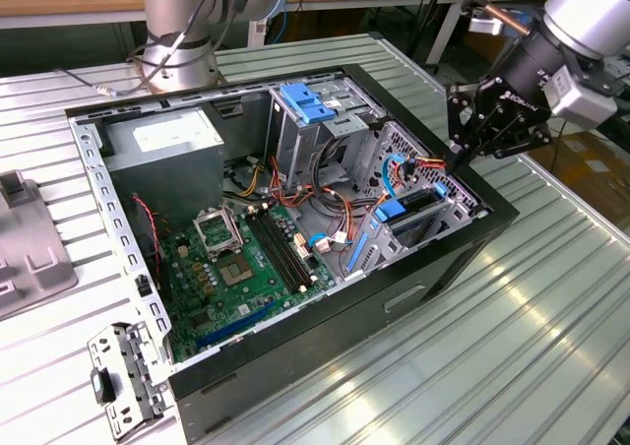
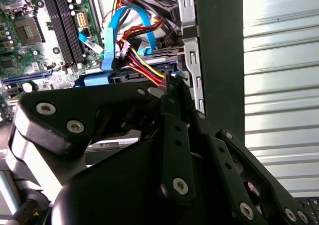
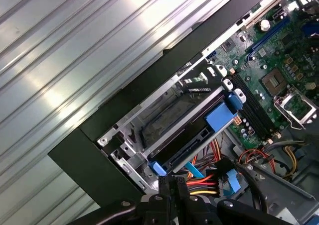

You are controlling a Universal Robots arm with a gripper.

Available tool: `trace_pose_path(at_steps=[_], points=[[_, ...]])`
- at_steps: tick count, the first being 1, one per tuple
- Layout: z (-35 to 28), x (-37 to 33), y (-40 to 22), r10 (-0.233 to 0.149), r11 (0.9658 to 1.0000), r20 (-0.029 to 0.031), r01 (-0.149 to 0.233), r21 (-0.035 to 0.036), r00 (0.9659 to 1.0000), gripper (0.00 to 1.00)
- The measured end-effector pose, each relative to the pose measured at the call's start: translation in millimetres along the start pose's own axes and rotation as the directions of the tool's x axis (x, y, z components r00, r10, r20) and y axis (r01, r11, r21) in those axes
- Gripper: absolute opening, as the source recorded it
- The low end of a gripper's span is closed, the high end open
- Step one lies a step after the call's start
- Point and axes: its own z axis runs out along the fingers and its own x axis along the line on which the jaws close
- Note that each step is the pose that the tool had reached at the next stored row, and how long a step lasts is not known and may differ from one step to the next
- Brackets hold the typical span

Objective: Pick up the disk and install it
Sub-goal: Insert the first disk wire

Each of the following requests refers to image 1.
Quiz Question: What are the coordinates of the grey camera box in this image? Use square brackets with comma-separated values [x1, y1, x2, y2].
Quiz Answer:
[542, 64, 620, 132]

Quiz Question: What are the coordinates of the grey power supply unit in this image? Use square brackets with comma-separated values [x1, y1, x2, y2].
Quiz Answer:
[100, 105, 226, 229]

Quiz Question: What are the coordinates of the black RAM slot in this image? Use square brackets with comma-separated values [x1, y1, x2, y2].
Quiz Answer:
[258, 203, 320, 288]
[244, 207, 307, 296]

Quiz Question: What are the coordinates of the blue drive latch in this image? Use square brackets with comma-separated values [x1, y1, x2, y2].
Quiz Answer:
[279, 83, 337, 126]

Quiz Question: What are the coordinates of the red black fan wire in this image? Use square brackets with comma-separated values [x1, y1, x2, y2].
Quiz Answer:
[130, 195, 164, 282]

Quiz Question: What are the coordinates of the orange red power wire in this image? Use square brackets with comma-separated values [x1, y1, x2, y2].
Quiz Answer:
[381, 154, 452, 205]

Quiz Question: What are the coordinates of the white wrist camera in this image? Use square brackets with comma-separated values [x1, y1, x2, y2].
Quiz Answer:
[466, 14, 507, 36]

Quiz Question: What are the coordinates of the black tripod stand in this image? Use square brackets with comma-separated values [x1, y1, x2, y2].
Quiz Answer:
[406, 0, 452, 67]

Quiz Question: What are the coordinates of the black case fan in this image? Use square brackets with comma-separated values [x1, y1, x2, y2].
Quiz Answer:
[131, 196, 173, 303]

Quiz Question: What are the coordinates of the black orange wire bundle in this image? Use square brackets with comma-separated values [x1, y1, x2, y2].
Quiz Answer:
[268, 134, 390, 254]

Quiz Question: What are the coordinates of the CPU socket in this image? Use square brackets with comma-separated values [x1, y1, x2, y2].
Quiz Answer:
[214, 252, 257, 291]

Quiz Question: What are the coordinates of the hard disk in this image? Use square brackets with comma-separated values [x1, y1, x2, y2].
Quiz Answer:
[346, 182, 452, 274]

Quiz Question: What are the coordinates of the yellow black power wire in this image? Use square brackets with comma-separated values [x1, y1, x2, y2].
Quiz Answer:
[230, 155, 271, 200]

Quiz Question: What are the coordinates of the black open PC case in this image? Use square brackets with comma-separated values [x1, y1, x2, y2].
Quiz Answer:
[64, 62, 521, 444]

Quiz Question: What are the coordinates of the hinged metal slot bracket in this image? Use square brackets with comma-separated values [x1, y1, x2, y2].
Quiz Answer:
[87, 320, 173, 441]

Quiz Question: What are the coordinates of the metal socket cover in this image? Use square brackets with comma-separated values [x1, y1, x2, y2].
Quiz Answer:
[191, 206, 245, 262]

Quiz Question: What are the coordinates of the grey optical drive bay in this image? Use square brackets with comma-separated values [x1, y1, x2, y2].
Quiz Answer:
[268, 78, 388, 193]

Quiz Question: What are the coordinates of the grey metal disk bay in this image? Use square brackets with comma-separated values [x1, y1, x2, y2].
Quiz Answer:
[344, 119, 493, 282]

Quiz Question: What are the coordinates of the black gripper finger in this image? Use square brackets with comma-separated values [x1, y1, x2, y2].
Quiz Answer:
[445, 80, 487, 171]
[473, 113, 553, 160]

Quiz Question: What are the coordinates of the grey parts rack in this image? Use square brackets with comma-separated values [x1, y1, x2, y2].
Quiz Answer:
[0, 167, 80, 322]

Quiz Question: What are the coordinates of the green motherboard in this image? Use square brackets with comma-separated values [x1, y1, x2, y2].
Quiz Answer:
[159, 202, 339, 365]

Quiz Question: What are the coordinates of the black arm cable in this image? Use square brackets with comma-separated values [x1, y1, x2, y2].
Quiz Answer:
[53, 65, 154, 99]

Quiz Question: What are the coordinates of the blue expansion slot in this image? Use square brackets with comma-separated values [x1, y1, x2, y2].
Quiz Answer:
[195, 299, 278, 352]

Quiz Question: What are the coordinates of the large labelled cardboard box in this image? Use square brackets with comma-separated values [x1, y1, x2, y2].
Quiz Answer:
[529, 129, 630, 210]

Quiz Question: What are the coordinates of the blue data wire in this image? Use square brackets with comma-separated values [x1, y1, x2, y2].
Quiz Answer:
[307, 152, 419, 254]

